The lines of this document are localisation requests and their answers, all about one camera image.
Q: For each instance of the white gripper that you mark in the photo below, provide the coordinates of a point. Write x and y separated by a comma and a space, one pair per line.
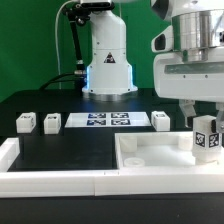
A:
200, 81

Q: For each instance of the white square table top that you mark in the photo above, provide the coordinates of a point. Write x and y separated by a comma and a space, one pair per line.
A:
151, 154

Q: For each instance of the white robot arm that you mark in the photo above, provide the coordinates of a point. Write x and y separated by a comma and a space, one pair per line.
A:
189, 61

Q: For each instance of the white marker sheet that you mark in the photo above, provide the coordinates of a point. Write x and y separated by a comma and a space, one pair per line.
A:
107, 119

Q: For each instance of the white U-shaped fence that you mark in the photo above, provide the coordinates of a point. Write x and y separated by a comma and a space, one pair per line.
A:
93, 182

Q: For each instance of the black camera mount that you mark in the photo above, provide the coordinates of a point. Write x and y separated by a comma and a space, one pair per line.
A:
79, 13

